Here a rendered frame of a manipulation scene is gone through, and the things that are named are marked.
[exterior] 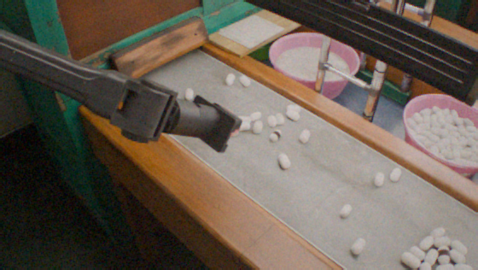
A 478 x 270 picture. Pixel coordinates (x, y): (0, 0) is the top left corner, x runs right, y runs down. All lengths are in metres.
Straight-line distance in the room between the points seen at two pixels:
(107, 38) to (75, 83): 0.49
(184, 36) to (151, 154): 0.39
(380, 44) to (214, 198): 0.41
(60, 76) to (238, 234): 0.40
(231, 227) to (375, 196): 0.31
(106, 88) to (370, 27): 0.42
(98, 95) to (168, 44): 0.56
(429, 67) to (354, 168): 0.34
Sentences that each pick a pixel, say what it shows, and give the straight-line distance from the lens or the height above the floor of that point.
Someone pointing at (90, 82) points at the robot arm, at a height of 1.08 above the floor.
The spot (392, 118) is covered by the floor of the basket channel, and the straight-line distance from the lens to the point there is 1.14.
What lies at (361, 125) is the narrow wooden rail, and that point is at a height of 0.76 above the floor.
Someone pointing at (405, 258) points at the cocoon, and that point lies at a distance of 0.75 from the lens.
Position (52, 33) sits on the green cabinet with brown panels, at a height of 0.98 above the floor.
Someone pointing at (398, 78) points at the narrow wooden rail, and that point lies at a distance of 1.21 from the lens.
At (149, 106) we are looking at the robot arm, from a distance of 0.53.
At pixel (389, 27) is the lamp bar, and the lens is 0.65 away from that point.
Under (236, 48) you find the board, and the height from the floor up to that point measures 0.78.
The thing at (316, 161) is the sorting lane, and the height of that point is 0.74.
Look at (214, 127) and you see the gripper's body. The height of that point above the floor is 0.93.
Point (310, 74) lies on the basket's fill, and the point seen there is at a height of 0.73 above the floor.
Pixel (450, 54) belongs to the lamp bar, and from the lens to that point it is 0.62.
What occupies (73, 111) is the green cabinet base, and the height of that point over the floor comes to 0.75.
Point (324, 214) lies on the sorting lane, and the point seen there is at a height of 0.74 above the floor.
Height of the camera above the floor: 1.37
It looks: 44 degrees down
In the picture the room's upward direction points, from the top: straight up
